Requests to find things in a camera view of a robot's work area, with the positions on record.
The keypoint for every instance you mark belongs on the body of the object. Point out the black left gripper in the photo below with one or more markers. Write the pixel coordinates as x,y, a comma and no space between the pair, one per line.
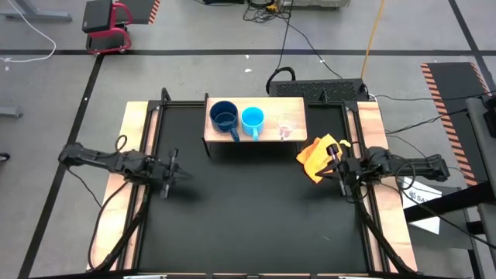
160,170

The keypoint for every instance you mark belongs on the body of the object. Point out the wooden side board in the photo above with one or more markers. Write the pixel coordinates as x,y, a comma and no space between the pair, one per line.
372,124
133,116

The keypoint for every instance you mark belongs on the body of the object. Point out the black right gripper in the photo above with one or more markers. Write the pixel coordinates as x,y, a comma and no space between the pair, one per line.
350,170

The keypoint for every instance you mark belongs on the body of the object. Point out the orange cloth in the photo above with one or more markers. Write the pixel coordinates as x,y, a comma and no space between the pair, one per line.
314,155

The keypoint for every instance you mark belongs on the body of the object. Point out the black box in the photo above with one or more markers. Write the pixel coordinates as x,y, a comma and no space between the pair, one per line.
224,1

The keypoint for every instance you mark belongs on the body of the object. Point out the grey table leg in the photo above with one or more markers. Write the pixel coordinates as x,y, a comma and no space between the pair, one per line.
38,16

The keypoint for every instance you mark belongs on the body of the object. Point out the small hazard-striped black mat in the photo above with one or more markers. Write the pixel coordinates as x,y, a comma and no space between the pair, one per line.
141,9

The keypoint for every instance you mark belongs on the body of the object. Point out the grey metal stand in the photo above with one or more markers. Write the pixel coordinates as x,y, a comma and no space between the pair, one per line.
476,155

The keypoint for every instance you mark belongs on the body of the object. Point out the black rig frame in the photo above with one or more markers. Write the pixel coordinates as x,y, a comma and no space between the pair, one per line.
178,104

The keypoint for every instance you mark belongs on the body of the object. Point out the grey metal foot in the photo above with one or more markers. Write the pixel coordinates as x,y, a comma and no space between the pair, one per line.
9,112

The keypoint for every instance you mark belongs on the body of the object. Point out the dark blue mug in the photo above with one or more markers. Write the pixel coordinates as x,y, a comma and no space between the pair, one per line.
224,116

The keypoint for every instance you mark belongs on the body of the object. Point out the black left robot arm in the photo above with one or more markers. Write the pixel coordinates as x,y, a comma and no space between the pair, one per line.
97,159

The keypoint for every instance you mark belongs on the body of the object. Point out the black shoe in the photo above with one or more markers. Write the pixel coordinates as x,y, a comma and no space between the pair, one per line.
3,157

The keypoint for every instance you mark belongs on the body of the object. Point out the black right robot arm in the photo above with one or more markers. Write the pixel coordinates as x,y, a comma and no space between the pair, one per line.
418,166

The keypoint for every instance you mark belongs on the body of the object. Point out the wooden shelf with black legs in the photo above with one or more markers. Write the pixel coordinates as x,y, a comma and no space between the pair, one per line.
271,106

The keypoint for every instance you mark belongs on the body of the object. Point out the grey equipment box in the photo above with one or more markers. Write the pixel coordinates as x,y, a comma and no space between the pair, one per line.
317,3

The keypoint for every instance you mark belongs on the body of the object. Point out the white printed sheet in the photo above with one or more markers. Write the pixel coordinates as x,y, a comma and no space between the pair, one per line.
420,197

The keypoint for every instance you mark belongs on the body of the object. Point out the black metal beam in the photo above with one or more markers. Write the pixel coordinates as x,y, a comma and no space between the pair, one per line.
457,201

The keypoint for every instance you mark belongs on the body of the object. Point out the red and black step cart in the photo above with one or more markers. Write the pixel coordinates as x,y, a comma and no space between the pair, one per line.
102,15

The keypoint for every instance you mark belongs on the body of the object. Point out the black computer case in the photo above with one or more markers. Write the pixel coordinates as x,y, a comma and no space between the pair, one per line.
310,89

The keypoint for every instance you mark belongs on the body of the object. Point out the light blue mug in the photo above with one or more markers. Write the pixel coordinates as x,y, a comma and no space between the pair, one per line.
252,120

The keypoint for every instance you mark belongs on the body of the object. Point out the large hazard-striped black mat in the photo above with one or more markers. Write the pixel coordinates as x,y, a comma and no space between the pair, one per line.
453,89

